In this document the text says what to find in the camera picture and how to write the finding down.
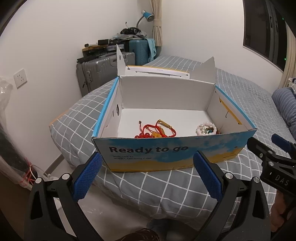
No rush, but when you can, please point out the red carnelian bead bracelet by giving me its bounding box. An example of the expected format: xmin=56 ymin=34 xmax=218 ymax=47
xmin=134 ymin=131 xmax=155 ymax=139

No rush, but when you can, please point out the blue striped pillow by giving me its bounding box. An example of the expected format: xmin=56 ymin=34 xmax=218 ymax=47
xmin=272 ymin=87 xmax=296 ymax=139

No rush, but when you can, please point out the person's right hand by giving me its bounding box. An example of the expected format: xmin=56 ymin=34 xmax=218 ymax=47
xmin=270 ymin=190 xmax=295 ymax=232

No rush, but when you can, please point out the beige curtain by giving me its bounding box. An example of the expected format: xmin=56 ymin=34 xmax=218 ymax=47
xmin=150 ymin=0 xmax=163 ymax=56

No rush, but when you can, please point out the red cord bracelet gold tube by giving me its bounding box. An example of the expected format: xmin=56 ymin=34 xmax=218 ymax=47
xmin=156 ymin=120 xmax=177 ymax=138

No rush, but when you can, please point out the grey hard-shell suitcase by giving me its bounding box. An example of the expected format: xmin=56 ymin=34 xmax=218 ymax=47
xmin=75 ymin=51 xmax=136 ymax=98

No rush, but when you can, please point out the grey checked bed sheet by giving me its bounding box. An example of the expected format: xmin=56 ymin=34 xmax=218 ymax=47
xmin=50 ymin=57 xmax=293 ymax=219

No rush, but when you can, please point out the pink bead bracelet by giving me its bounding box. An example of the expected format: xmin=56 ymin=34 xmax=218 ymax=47
xmin=195 ymin=122 xmax=218 ymax=136

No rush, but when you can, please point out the teal suitcase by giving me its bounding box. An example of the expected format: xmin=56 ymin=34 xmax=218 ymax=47
xmin=128 ymin=39 xmax=149 ymax=66

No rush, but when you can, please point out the teal cloth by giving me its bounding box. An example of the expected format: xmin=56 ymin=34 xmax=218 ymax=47
xmin=147 ymin=38 xmax=157 ymax=62

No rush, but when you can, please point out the white wall socket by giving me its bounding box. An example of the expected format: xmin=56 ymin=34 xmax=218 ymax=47
xmin=14 ymin=69 xmax=28 ymax=89

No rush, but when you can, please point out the blue yellow cardboard box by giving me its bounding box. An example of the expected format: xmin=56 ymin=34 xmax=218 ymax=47
xmin=92 ymin=50 xmax=256 ymax=172

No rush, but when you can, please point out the blue desk lamp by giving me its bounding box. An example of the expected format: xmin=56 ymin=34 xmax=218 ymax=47
xmin=135 ymin=10 xmax=155 ymax=30

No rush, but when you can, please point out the dark window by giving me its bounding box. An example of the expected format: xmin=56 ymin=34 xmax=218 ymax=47
xmin=243 ymin=0 xmax=287 ymax=71

